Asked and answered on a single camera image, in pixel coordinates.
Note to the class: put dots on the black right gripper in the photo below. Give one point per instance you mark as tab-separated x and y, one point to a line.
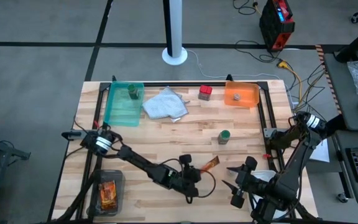
249	183

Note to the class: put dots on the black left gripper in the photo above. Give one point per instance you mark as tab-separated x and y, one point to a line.
183	183

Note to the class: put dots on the orange brown spice packet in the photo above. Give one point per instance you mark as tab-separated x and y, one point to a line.
212	163
108	196

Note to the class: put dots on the green-lid spice jar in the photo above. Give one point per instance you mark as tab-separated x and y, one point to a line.
132	90
225	135

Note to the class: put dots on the grey metal weight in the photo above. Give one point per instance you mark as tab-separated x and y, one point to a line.
236	96

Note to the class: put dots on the red-lid square spice jar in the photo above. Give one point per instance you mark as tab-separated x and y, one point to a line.
205	91

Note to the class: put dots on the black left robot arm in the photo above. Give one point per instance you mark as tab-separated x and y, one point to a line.
141	163

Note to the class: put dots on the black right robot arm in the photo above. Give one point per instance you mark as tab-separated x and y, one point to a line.
286	183

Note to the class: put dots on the white plastic bin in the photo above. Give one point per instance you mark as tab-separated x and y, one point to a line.
264	175

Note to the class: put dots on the light grey folded cloth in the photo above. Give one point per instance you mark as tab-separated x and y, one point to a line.
166	105

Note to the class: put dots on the orange translucent plastic bin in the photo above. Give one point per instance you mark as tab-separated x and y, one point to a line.
247	93

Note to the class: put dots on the white paper sheet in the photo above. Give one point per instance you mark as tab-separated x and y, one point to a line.
322	154

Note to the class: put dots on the dark grey plastic bin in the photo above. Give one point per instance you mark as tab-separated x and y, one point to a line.
104	174

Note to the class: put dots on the teal translucent plastic bin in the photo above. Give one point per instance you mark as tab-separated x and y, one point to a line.
121	107

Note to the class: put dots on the desk caster wheel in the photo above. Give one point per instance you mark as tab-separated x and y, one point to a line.
342	197

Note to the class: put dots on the black diagonal beam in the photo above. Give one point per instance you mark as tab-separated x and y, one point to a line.
357	43
337	123

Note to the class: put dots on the black white pole stand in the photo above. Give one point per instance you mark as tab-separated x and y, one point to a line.
174	56

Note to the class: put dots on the grey side desk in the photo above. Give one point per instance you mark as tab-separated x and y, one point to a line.
343	93

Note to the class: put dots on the red black equipment case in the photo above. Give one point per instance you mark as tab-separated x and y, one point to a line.
275	28

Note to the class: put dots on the black metal table frame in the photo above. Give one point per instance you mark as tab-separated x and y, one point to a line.
182	84

